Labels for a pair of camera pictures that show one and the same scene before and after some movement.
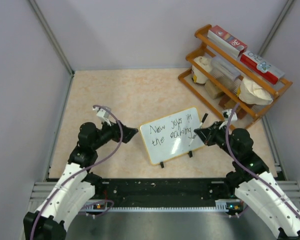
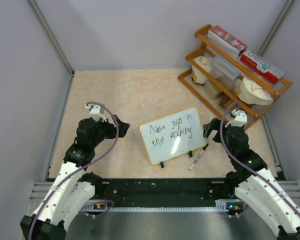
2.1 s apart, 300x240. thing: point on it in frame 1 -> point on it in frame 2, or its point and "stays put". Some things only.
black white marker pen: x=205 y=115 -> x=199 y=156
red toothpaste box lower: x=260 y=68 stays put
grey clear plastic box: x=224 y=74 stays put
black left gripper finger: x=202 y=133 -> x=208 y=128
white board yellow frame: x=169 y=137 stays put
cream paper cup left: x=198 y=76 stays put
